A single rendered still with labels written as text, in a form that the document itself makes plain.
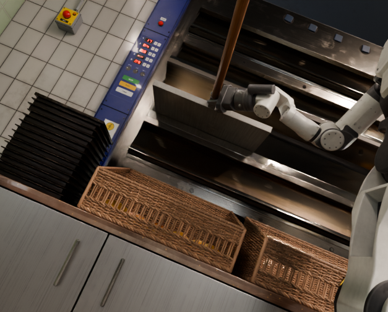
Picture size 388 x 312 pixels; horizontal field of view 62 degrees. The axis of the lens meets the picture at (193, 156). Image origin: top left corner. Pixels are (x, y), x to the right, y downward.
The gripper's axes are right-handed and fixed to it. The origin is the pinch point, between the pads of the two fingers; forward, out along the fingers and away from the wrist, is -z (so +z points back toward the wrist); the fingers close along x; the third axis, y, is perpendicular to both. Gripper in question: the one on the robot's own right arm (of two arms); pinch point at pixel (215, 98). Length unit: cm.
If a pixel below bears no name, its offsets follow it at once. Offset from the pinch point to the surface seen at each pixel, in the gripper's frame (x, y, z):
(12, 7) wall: 21, 45, -117
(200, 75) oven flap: 20.1, -10.6, -22.7
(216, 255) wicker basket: -58, -3, 23
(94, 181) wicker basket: -51, 24, -15
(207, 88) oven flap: 18.6, -19.8, -22.9
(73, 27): 23, 25, -88
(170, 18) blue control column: 52, -2, -54
